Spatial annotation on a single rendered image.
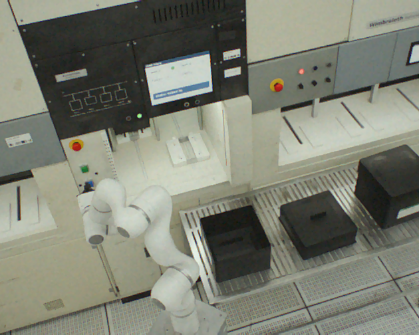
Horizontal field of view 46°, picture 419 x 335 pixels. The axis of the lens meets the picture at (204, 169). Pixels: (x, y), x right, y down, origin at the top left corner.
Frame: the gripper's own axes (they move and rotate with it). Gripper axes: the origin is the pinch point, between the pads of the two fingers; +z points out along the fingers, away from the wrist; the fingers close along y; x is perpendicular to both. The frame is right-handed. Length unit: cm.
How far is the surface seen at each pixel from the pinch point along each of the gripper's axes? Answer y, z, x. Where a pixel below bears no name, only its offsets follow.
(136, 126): 30, 64, -24
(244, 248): 65, -26, -43
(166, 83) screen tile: 45, 12, 37
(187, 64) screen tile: 55, 12, 43
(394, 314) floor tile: 151, -49, -120
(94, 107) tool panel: 12.6, 12.5, 32.9
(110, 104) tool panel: 19.5, 12.5, 32.3
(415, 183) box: 149, -34, -19
